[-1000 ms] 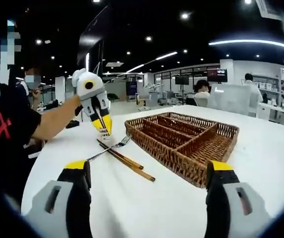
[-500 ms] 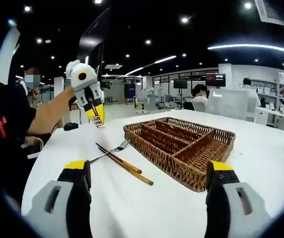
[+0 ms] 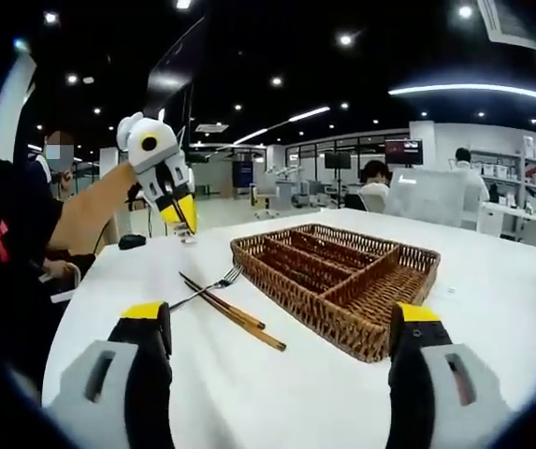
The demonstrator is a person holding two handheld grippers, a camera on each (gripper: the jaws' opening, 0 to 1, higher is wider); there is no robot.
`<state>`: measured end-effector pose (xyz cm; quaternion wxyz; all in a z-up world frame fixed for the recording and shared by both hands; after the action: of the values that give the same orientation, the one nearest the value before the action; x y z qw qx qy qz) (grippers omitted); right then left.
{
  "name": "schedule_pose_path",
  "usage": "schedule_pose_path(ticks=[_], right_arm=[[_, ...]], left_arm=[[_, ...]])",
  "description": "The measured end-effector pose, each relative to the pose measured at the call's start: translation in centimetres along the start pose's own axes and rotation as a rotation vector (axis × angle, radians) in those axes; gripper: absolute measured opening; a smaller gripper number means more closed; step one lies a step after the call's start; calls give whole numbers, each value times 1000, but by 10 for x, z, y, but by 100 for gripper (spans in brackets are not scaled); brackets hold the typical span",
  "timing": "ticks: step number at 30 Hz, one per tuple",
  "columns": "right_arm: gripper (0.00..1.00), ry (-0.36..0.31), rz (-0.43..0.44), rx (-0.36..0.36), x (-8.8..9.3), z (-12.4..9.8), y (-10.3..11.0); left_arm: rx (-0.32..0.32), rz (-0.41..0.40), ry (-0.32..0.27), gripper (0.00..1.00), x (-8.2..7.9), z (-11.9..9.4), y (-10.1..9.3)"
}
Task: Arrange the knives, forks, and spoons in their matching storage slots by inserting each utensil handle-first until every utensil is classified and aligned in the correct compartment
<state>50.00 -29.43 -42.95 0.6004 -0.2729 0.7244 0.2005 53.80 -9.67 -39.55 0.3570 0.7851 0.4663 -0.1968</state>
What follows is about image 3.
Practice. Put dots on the black screen on stand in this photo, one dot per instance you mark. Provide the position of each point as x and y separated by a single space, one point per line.
337 160

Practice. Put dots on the black office chair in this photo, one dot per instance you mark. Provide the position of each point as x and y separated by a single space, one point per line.
354 202

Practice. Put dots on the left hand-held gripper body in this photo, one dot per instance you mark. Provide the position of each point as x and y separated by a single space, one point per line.
150 140

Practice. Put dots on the person's black shirt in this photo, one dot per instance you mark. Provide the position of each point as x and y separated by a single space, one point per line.
15 243

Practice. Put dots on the white office desk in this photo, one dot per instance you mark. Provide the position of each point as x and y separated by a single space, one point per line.
515 224

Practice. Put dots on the white robot workstation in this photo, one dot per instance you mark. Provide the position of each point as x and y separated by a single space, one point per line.
286 187

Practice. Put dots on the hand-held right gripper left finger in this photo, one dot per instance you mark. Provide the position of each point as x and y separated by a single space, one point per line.
146 374

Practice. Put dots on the dark blue banner stand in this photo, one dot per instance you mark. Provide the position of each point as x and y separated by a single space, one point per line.
242 173

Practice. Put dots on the curved ceiling light strip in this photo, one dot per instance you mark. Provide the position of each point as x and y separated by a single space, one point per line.
459 86

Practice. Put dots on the small ceiling vent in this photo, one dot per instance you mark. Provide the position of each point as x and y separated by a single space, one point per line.
211 127

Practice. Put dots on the white ceiling air conditioner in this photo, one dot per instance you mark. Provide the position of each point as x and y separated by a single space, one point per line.
506 23

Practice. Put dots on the round ceiling spotlights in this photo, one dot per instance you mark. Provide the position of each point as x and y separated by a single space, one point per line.
344 39

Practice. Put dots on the black computer mouse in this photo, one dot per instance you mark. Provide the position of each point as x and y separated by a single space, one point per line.
132 241

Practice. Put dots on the white storage shelf with boxes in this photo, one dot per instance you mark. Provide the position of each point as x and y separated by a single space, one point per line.
496 170

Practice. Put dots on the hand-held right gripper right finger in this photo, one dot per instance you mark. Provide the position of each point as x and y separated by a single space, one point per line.
412 374

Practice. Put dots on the brown wicker storage tray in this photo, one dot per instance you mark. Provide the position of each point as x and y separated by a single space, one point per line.
342 322

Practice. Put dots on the wall screen with red picture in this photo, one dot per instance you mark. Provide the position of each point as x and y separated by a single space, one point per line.
403 152

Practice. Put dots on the straight ceiling light strip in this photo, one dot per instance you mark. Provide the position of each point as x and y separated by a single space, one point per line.
309 113

